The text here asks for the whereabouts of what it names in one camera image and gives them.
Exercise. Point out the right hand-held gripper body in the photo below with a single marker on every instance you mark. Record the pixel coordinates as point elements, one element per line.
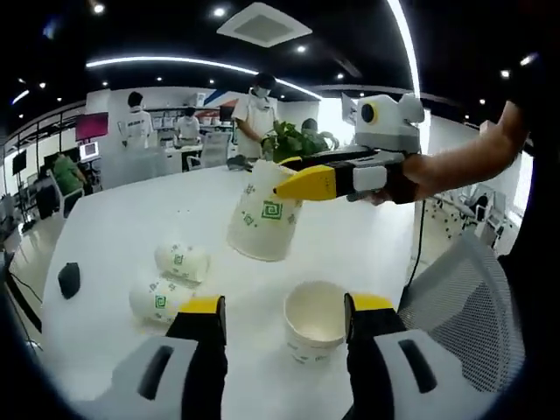
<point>389,127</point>

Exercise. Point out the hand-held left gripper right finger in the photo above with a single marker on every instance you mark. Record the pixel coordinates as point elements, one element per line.
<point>372,359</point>

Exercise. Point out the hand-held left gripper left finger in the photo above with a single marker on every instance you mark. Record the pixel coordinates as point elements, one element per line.
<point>201,350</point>

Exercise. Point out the green print paper cup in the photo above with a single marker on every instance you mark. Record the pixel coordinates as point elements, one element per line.
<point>157,302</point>
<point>184,262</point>
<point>312,319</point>
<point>258,227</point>

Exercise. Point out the person's right hand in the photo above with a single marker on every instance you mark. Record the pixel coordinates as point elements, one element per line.
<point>402,179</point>

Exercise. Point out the potted green plant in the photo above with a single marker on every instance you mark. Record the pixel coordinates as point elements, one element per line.
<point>302,144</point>

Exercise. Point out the dark grey object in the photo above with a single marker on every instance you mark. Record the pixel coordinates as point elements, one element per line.
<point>239,164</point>

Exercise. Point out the straight ceiling light strip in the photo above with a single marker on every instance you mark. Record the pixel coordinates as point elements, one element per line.
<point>409,48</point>

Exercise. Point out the grey mesh office chair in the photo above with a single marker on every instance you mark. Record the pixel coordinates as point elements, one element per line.
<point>472,315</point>

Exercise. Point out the white mesh chair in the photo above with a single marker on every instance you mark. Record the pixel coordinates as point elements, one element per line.
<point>210,151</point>

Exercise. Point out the black computer mouse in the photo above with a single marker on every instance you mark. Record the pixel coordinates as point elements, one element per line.
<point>70,280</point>

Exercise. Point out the square ceiling air vent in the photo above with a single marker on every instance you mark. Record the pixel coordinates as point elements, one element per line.
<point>264,24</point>

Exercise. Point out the white table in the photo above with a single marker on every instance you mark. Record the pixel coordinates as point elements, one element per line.
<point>131,210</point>

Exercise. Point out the long curved ceiling light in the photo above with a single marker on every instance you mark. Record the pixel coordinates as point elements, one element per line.
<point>197,63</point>

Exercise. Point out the grey fabric chair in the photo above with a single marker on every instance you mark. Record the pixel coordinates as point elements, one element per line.
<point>135,168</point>

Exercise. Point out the small pink white screen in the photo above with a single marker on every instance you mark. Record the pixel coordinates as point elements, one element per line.
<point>89,151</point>

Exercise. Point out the pink wall screen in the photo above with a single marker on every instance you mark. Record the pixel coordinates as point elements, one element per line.
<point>92,127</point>

